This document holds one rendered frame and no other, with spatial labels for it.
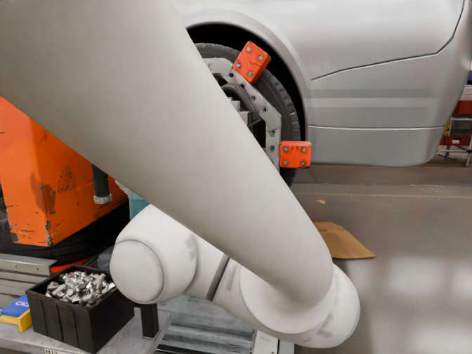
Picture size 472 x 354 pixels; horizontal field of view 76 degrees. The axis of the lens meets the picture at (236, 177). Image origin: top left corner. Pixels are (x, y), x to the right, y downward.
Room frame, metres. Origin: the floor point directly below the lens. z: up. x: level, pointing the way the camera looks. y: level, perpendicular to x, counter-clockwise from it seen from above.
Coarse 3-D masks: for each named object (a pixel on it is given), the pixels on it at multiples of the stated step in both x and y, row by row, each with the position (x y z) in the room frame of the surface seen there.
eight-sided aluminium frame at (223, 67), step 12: (204, 60) 0.91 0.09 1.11; (216, 60) 0.90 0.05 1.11; (228, 60) 0.92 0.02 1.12; (216, 72) 0.90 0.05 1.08; (228, 72) 0.89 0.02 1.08; (240, 84) 0.88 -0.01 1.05; (252, 96) 0.89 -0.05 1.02; (264, 120) 0.87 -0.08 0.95; (276, 120) 0.86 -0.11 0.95; (276, 132) 0.86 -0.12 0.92; (276, 144) 0.86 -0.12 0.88; (276, 156) 0.86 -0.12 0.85; (276, 168) 0.86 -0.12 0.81
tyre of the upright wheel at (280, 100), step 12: (204, 48) 0.99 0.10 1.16; (216, 48) 0.98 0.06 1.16; (228, 48) 0.98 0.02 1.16; (264, 72) 0.96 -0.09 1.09; (252, 84) 0.96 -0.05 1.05; (264, 84) 0.95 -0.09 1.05; (276, 84) 0.96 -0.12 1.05; (264, 96) 0.95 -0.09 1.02; (276, 96) 0.95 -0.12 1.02; (288, 96) 1.01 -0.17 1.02; (276, 108) 0.95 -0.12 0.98; (288, 108) 0.94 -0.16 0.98; (288, 120) 0.94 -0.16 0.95; (288, 132) 0.94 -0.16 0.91; (300, 132) 1.13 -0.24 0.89; (288, 168) 0.94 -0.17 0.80; (288, 180) 0.94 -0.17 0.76
